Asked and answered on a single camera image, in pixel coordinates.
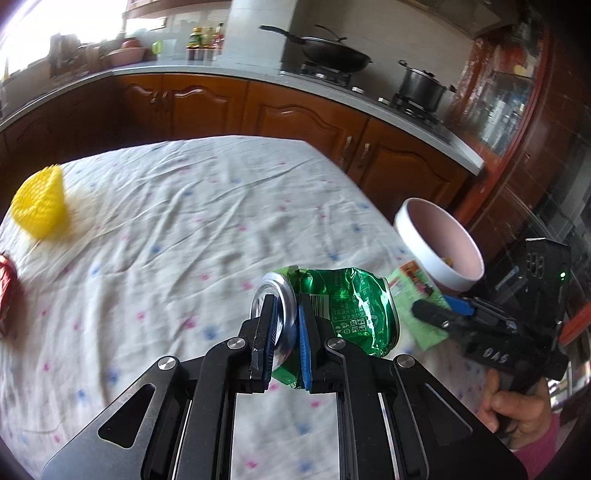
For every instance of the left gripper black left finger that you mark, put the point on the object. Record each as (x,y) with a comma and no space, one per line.
(263,342)

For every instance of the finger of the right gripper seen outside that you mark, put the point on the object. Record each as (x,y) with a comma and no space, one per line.
(445,319)

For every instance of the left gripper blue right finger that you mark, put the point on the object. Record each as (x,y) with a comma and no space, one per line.
(310,345)

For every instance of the crushed green soda can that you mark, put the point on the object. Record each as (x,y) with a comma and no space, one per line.
(358,304)

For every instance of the green orange juice carton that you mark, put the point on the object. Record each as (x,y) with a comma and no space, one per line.
(408,284)

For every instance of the red silver snack wrapper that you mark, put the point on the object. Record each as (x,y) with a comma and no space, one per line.
(9,284)

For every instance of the pink white trash bucket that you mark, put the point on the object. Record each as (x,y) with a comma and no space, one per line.
(440,244)

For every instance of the wooden upper kitchen cabinets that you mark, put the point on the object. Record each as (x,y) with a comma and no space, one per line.
(140,8)

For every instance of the grey kitchen countertop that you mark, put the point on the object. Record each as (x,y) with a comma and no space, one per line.
(457,150)

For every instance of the person right hand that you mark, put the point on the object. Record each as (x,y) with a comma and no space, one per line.
(530,415)

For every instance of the white floral tablecloth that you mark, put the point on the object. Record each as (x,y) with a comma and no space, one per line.
(164,247)

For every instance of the black gas stove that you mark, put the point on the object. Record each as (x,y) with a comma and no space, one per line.
(386,99)

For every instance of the glass display cabinet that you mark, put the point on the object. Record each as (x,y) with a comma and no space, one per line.
(494,103)

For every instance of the steel stock pot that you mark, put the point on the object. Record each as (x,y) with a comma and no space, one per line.
(421,88)

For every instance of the black wok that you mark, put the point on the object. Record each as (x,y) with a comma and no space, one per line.
(330,54)

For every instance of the yellow foam fruit net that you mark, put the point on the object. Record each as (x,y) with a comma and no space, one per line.
(38,207)

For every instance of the condiment bottles group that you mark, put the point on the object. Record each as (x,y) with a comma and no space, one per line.
(205,44)

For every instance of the pink basin on counter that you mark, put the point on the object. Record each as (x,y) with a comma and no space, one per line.
(130,52)

